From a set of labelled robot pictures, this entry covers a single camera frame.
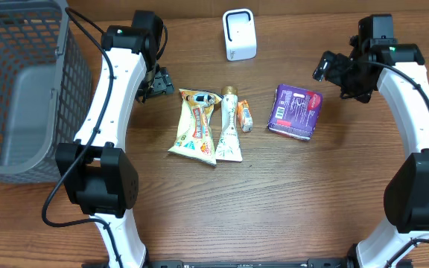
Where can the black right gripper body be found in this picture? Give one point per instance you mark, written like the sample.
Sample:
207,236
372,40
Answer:
354,80

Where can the red purple tissue pack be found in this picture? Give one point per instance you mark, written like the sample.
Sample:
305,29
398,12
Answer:
295,112

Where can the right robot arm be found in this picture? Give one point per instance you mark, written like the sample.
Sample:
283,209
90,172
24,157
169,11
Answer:
379,63

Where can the white cream tube gold cap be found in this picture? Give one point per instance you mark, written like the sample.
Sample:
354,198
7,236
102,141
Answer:
228,147

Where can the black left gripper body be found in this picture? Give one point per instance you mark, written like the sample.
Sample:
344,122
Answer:
156,83

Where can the grey plastic shopping basket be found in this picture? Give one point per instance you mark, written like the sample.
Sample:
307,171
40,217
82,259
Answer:
45,89

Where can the small orange candy pack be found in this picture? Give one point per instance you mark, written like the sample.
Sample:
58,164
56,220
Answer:
244,116

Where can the cream snack bag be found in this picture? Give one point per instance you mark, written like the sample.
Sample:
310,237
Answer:
194,135

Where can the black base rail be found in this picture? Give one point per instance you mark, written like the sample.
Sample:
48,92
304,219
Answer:
311,263

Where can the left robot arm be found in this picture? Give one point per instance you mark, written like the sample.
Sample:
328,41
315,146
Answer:
95,170

